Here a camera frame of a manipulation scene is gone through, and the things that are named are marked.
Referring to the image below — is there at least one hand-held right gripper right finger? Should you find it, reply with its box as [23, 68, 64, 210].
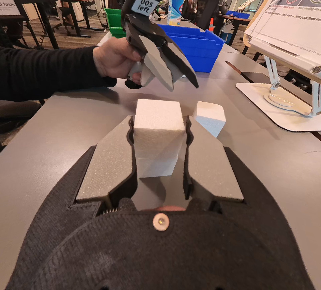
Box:
[183, 115, 244, 210]

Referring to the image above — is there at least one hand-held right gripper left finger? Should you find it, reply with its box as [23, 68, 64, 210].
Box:
[75, 115, 138, 207]

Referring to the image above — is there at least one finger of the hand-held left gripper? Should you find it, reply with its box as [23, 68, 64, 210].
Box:
[139, 35, 174, 92]
[159, 41, 199, 89]

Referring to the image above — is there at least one white hard foam cube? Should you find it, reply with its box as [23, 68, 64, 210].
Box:
[193, 101, 227, 138]
[137, 153, 179, 178]
[134, 99, 186, 156]

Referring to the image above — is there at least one person's left forearm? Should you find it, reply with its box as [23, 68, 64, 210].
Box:
[0, 45, 117, 102]

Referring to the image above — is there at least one person's left hand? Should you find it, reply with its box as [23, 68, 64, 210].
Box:
[93, 37, 148, 86]

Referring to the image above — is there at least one green plastic bin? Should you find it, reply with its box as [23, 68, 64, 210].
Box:
[103, 8, 127, 38]

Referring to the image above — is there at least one large blue plastic bin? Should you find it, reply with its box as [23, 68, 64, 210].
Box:
[157, 24, 226, 73]

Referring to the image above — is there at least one disinfecting wipes canister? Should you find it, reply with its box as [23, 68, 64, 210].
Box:
[167, 0, 185, 26]

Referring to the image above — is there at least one small blue bin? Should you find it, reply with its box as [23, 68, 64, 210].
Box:
[226, 10, 251, 19]

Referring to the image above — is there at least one black chair armrest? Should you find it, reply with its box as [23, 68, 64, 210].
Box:
[0, 100, 42, 121]

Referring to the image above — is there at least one printed instruction sheet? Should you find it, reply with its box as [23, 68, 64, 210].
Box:
[244, 0, 321, 65]

